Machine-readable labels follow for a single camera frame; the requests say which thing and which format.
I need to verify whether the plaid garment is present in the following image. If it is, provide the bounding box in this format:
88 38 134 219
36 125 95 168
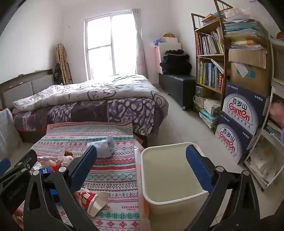
55 43 72 85

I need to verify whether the brown cardboard box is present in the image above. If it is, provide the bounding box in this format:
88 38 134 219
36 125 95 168
228 48 272 98

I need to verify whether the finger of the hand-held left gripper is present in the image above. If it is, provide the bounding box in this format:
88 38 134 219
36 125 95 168
0 149 38 185

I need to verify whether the red and white paper carton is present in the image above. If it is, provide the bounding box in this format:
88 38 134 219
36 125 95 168
74 188 109 217

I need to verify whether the bed with purple sheet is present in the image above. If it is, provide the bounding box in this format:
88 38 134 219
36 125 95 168
12 98 166 138

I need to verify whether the pink folded board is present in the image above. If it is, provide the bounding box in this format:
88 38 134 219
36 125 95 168
153 42 167 74

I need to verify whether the white shelf unit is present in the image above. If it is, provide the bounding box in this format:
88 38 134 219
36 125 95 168
244 38 284 192

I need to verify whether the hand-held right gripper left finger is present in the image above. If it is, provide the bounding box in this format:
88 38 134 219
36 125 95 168
23 145 105 231

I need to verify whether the white box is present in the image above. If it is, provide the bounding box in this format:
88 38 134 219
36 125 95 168
162 37 183 51

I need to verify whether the row of books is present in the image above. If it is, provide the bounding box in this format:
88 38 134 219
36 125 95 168
197 59 225 92
196 29 224 56

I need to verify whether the stack of papers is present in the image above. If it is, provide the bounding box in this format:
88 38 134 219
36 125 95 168
223 8 268 50

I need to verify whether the grey padded headboard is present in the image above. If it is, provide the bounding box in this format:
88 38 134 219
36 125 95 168
0 69 56 110

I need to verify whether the wooden bookshelf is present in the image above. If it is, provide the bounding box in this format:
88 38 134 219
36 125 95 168
191 0 232 134

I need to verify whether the blue water bottle carton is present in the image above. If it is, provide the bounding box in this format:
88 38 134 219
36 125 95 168
222 82 267 135
214 114 255 164

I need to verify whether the pile of black clothes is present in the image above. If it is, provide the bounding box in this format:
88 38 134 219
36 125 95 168
160 50 192 76

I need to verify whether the stack of floor books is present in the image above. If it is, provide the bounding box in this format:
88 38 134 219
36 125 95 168
198 108 218 130

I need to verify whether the window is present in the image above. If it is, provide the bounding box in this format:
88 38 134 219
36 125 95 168
84 12 142 80

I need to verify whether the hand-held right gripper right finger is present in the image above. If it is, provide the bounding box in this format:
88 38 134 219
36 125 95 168
177 144 260 231

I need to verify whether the patterned striped tablecloth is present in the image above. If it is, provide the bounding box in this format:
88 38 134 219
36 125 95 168
13 121 151 231

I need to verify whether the pale patterned curtain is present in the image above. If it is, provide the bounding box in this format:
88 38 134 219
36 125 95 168
132 8 149 78

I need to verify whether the black storage bench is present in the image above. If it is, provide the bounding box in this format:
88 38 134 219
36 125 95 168
159 73 196 111

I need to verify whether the cream plastic waste bin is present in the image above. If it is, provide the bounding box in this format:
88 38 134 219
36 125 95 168
140 142 210 215

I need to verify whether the white cartoon print duvet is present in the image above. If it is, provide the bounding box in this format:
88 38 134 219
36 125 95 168
12 74 169 111

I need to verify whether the grey dotted cushion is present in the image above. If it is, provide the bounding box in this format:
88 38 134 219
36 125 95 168
0 108 23 160

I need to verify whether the crumpled grey plastic bag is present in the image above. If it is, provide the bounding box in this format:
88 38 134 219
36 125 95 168
86 135 116 159

